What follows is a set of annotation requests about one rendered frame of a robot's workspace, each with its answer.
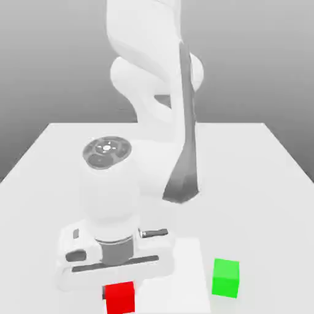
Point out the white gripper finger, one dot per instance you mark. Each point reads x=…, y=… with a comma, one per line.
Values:
x=103, y=292

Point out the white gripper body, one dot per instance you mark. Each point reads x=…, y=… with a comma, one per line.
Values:
x=81, y=278

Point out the small red cube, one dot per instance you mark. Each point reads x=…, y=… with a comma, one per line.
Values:
x=120, y=298

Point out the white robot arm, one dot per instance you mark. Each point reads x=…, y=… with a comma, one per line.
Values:
x=144, y=73

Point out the small green cube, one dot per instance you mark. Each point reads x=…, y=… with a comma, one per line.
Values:
x=225, y=279

